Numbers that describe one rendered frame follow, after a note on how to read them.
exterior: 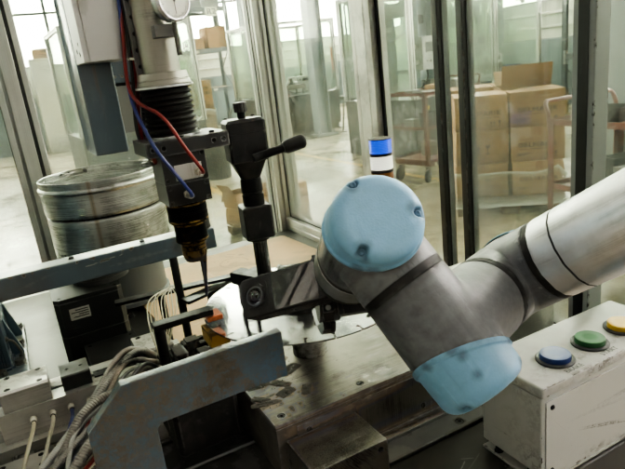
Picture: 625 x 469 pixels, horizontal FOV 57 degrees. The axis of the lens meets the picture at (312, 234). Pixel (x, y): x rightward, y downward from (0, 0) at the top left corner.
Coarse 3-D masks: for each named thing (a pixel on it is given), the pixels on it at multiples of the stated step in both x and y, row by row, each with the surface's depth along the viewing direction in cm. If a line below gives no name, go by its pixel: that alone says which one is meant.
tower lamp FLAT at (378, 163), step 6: (372, 156) 112; (378, 156) 111; (384, 156) 111; (390, 156) 112; (372, 162) 112; (378, 162) 112; (384, 162) 111; (390, 162) 112; (372, 168) 113; (378, 168) 112; (384, 168) 112; (390, 168) 112
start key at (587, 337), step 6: (582, 330) 82; (588, 330) 82; (576, 336) 81; (582, 336) 80; (588, 336) 80; (594, 336) 80; (600, 336) 80; (576, 342) 80; (582, 342) 79; (588, 342) 79; (594, 342) 78; (600, 342) 78
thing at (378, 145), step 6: (372, 138) 113; (378, 138) 112; (384, 138) 111; (390, 138) 111; (372, 144) 111; (378, 144) 110; (384, 144) 111; (390, 144) 111; (372, 150) 112; (378, 150) 111; (384, 150) 111; (390, 150) 111
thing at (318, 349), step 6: (306, 342) 94; (318, 342) 94; (324, 342) 95; (294, 348) 96; (300, 348) 95; (306, 348) 94; (312, 348) 94; (318, 348) 95; (324, 348) 96; (294, 354) 96; (300, 354) 95; (306, 354) 95; (312, 354) 95; (318, 354) 95; (324, 354) 96
